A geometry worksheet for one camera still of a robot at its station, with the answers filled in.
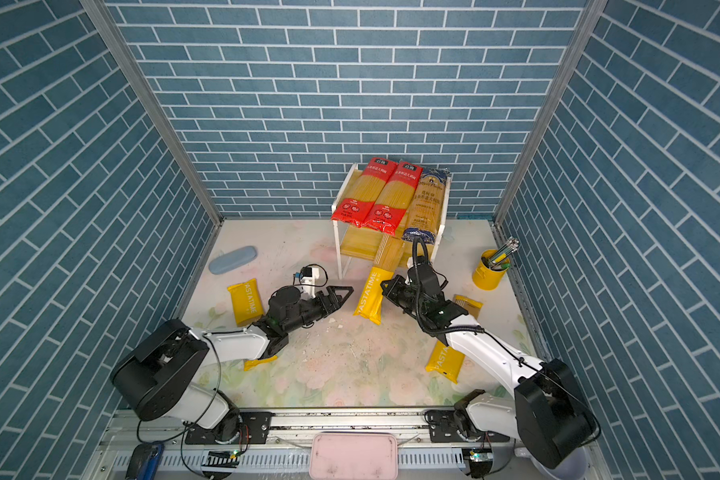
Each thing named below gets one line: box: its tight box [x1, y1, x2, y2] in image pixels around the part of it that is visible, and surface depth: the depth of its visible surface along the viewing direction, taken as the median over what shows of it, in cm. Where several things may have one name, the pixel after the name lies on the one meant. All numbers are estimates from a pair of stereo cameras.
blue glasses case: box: [208, 246, 257, 275], surface depth 108 cm
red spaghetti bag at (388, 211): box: [363, 162, 424, 236], surface depth 79 cm
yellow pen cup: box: [472, 249, 511, 291], surface depth 97 cm
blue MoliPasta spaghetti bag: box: [402, 168, 450, 244], surface depth 78 cm
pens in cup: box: [491, 237, 520, 264], surface depth 94 cm
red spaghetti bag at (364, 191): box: [332, 157, 399, 228], surface depth 80 cm
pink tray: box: [309, 431, 399, 480], surface depth 69 cm
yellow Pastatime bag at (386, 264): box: [353, 234, 406, 325], surface depth 86 cm
